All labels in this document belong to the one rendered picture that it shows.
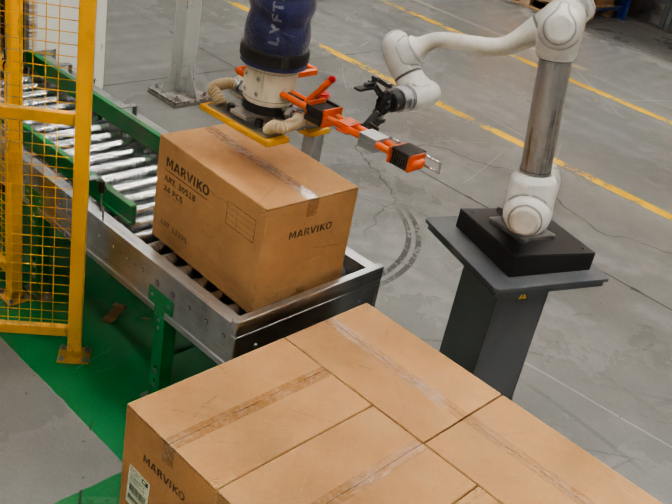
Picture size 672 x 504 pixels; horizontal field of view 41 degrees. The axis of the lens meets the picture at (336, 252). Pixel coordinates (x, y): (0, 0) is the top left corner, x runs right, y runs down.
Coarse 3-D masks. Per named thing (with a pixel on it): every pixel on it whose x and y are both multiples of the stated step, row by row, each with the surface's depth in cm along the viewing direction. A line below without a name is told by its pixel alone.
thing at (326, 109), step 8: (312, 104) 282; (320, 104) 283; (328, 104) 284; (336, 104) 283; (312, 112) 280; (320, 112) 276; (328, 112) 277; (336, 112) 280; (312, 120) 279; (320, 120) 278
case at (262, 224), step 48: (192, 144) 308; (240, 144) 316; (288, 144) 323; (192, 192) 305; (240, 192) 285; (288, 192) 289; (336, 192) 296; (192, 240) 312; (240, 240) 291; (288, 240) 290; (336, 240) 308; (240, 288) 297; (288, 288) 303
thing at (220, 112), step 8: (200, 104) 300; (208, 104) 299; (224, 104) 302; (232, 104) 296; (208, 112) 298; (216, 112) 296; (224, 112) 296; (224, 120) 294; (232, 120) 292; (240, 120) 292; (256, 120) 289; (240, 128) 289; (248, 128) 289; (256, 128) 289; (248, 136) 287; (256, 136) 285; (264, 136) 284; (272, 136) 286; (280, 136) 288; (264, 144) 283; (272, 144) 284; (280, 144) 287
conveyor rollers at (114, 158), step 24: (24, 96) 421; (48, 96) 430; (96, 120) 412; (72, 144) 387; (96, 144) 387; (120, 144) 394; (96, 168) 369; (120, 168) 376; (144, 168) 376; (120, 192) 358; (144, 192) 357; (144, 240) 329; (240, 312) 300
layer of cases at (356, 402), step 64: (384, 320) 309; (192, 384) 261; (256, 384) 266; (320, 384) 272; (384, 384) 277; (448, 384) 283; (128, 448) 255; (192, 448) 239; (256, 448) 243; (320, 448) 247; (384, 448) 252; (448, 448) 257; (512, 448) 262; (576, 448) 267
